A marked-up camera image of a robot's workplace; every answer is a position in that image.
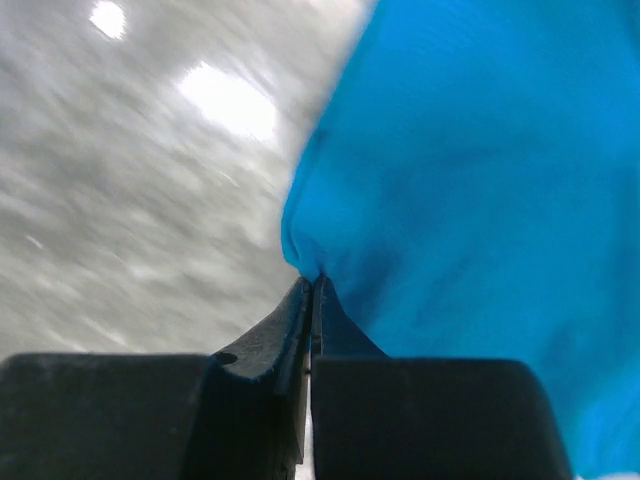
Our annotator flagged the blue t shirt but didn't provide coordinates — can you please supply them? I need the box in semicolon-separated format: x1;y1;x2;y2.
281;1;639;478

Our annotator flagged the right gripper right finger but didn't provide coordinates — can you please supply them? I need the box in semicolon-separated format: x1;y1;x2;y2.
311;278;573;479

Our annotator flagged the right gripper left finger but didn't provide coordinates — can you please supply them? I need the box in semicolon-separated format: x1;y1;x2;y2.
0;277;311;480

